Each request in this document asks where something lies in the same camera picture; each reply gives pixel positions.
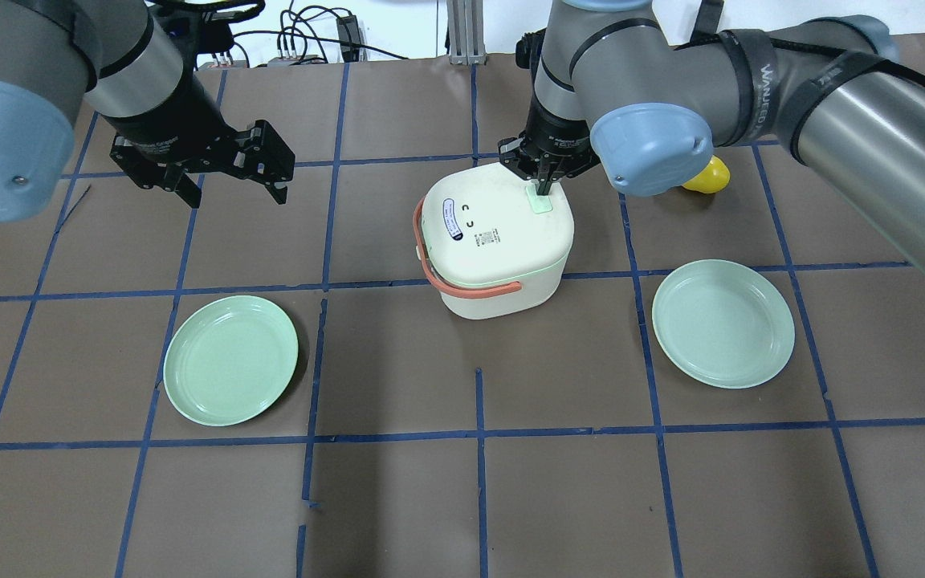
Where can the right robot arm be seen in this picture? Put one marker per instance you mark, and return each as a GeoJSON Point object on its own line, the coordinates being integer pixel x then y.
{"type": "Point", "coordinates": [609, 91]}

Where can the white rice cooker pink handle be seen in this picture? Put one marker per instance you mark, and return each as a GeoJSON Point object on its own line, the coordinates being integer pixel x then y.
{"type": "Point", "coordinates": [489, 244]}

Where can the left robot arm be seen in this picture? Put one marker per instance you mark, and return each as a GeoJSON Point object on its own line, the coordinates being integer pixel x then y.
{"type": "Point", "coordinates": [133, 63]}

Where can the green plate near left arm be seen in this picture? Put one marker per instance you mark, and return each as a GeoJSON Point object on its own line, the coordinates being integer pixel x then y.
{"type": "Point", "coordinates": [230, 361]}

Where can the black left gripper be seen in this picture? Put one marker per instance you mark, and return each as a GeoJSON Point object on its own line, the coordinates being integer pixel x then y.
{"type": "Point", "coordinates": [167, 119]}

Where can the yellow bell pepper toy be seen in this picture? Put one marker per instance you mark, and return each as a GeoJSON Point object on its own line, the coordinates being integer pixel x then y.
{"type": "Point", "coordinates": [713, 178]}

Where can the black power adapter with cables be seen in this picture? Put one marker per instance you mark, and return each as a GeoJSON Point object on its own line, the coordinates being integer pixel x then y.
{"type": "Point", "coordinates": [338, 31]}

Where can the green plate near right arm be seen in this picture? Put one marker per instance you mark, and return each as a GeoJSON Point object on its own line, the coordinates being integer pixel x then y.
{"type": "Point", "coordinates": [723, 324]}

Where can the aluminium frame post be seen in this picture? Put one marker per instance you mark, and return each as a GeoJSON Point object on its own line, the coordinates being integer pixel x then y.
{"type": "Point", "coordinates": [465, 32]}

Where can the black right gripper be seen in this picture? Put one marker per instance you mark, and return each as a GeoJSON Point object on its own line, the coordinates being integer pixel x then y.
{"type": "Point", "coordinates": [556, 136]}

